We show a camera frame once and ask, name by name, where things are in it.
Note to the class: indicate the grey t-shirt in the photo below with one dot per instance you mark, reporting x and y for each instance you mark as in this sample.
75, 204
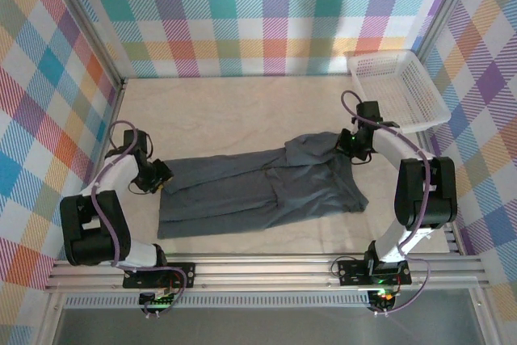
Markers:
262, 195

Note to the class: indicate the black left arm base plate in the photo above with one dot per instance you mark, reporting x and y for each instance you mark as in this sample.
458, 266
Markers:
183, 274

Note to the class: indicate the aluminium frame post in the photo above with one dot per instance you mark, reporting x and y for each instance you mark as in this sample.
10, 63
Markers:
448, 7
89, 18

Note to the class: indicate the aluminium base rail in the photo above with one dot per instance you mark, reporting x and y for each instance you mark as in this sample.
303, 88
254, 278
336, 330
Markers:
266, 270

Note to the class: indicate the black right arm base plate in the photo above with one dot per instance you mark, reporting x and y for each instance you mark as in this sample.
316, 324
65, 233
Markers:
351, 272

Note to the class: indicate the white perforated plastic basket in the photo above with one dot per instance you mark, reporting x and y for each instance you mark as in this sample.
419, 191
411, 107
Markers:
408, 86

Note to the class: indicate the grey metal plate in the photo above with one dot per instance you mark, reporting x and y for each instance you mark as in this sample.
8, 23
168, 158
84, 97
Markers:
262, 326

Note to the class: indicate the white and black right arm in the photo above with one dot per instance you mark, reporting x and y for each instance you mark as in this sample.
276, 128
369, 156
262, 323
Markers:
398, 151

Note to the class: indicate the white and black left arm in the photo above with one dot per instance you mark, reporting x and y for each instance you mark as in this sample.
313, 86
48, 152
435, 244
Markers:
117, 179

